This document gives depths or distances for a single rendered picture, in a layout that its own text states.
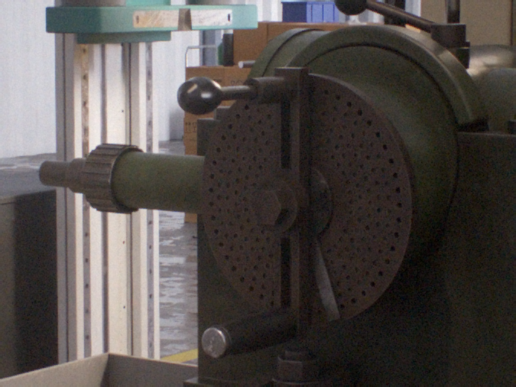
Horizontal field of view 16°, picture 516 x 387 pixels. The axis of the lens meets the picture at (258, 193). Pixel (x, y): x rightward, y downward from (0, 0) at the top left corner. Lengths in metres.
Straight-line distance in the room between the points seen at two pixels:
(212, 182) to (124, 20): 2.73
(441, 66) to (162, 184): 0.24
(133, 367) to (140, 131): 0.85
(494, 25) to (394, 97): 0.38
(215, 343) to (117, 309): 3.29
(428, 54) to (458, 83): 0.03
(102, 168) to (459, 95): 0.30
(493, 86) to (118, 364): 2.52
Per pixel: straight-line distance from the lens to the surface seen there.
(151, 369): 3.79
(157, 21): 4.18
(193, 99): 1.19
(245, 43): 10.52
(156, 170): 1.42
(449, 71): 1.34
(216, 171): 1.36
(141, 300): 4.53
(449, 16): 1.47
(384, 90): 1.35
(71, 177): 1.49
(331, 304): 1.31
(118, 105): 4.47
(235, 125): 1.34
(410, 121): 1.33
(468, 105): 1.34
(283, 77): 1.28
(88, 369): 3.82
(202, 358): 1.49
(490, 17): 1.71
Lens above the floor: 1.33
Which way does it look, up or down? 6 degrees down
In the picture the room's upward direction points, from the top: straight up
